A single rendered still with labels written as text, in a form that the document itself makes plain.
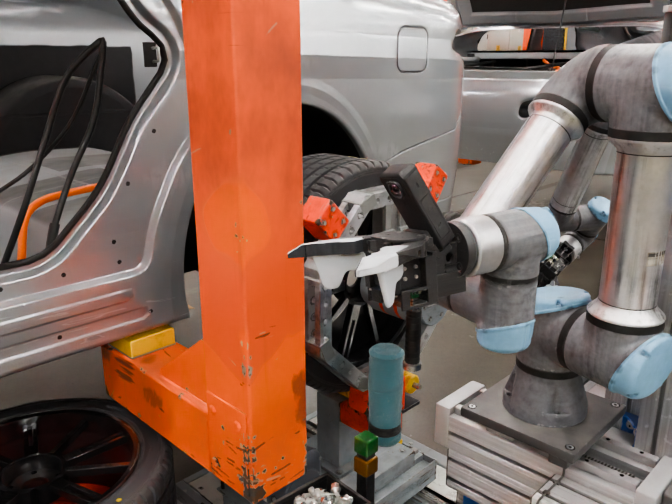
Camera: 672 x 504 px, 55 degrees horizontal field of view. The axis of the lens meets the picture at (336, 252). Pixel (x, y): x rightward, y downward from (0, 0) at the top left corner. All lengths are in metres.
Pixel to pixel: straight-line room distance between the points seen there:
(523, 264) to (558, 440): 0.43
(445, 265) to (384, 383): 0.88
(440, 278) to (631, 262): 0.37
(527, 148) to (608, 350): 0.34
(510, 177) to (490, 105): 3.24
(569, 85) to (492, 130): 3.18
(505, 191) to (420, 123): 1.44
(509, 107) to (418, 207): 3.46
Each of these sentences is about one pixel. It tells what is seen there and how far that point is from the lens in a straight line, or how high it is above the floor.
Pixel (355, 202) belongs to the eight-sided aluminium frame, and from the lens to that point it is 1.59.
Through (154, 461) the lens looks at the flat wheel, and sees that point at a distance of 1.70.
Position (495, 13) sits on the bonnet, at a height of 1.76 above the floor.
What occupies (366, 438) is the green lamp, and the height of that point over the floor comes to 0.66.
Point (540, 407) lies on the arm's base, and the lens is 1.23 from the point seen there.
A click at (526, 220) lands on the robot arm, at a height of 1.25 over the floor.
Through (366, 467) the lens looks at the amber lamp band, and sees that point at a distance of 1.47.
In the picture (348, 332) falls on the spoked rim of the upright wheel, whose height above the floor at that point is 0.71.
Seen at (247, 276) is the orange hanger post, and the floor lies 1.04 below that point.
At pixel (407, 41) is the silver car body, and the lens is 2.34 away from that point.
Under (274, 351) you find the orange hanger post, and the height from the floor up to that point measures 0.86.
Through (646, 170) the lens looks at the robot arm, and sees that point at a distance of 1.03.
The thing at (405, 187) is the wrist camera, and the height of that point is 1.30.
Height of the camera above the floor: 1.45
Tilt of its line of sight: 17 degrees down
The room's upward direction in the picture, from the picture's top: straight up
